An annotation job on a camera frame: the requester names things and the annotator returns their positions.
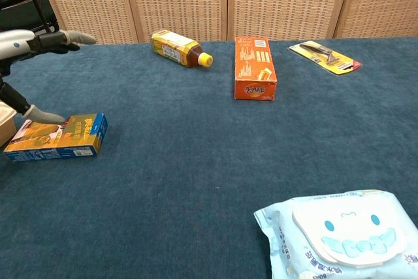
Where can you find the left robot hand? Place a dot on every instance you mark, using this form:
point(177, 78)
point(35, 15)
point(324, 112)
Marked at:
point(16, 43)

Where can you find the small yellow and blue box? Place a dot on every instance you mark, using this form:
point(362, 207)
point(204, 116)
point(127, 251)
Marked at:
point(49, 138)

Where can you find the beige lidded food container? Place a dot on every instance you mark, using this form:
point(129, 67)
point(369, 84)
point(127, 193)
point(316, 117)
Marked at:
point(5, 128)

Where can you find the long orange carton box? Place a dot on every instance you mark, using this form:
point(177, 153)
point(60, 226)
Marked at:
point(254, 63)

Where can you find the black office chair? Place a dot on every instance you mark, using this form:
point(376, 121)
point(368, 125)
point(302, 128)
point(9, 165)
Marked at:
point(16, 14)

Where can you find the black tripod stand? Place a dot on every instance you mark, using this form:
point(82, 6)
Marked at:
point(36, 2)

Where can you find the tea bottle with yellow cap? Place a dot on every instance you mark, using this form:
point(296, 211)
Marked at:
point(173, 47)

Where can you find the teal table cloth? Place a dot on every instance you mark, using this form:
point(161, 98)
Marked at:
point(163, 161)

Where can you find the razor in yellow blister pack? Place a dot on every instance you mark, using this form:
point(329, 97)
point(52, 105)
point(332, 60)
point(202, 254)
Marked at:
point(326, 57)

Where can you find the light blue wet wipes pack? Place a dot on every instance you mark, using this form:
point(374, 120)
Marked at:
point(343, 236)

